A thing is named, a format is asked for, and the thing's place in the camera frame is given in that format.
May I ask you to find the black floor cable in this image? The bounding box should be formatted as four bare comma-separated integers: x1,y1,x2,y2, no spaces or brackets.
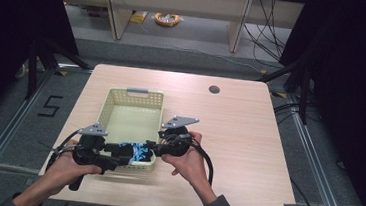
271,100,305,128

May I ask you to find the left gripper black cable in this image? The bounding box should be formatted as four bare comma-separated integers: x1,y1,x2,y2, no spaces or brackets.
44,125,84,176

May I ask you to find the person's right hand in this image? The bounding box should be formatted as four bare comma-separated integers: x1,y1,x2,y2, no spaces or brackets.
157,128,216,200

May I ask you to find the blue camouflage fingerless glove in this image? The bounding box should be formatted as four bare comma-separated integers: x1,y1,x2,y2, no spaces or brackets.
117,140,154,165

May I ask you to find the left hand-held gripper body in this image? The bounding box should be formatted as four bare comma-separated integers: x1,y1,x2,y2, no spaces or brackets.
68,121,118,195

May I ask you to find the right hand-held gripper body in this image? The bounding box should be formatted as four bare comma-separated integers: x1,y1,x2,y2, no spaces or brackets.
154,114,202,160

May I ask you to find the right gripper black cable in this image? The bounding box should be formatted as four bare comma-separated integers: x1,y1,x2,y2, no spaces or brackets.
182,136,218,188

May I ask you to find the yellow packet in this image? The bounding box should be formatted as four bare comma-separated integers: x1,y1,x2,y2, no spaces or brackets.
129,9,149,26

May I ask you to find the black metal stand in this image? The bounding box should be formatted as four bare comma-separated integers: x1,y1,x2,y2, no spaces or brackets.
253,56,315,126
23,36,96,106

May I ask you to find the person's left hand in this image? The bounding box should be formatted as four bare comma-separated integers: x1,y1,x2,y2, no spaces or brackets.
43,136,105,194

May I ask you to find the grey round table grommet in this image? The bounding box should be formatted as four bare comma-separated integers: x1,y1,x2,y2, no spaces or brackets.
208,84,222,95

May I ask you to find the aluminium floor rail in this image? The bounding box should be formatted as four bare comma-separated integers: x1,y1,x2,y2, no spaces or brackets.
275,91,361,206
0,62,59,204

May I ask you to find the black curtain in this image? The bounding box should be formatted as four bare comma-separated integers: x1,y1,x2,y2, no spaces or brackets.
0,0,85,142
265,0,366,206

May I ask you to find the pale yellow perforated plastic basket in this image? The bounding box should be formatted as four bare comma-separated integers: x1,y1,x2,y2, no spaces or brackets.
93,84,166,174

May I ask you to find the white desk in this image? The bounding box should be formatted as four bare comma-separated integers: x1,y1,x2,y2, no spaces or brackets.
49,0,306,60

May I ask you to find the bundle of black cables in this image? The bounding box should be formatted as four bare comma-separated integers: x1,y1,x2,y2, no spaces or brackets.
239,0,292,64

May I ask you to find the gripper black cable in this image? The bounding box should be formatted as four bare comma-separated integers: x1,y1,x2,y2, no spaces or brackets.
182,136,218,188
44,125,84,176

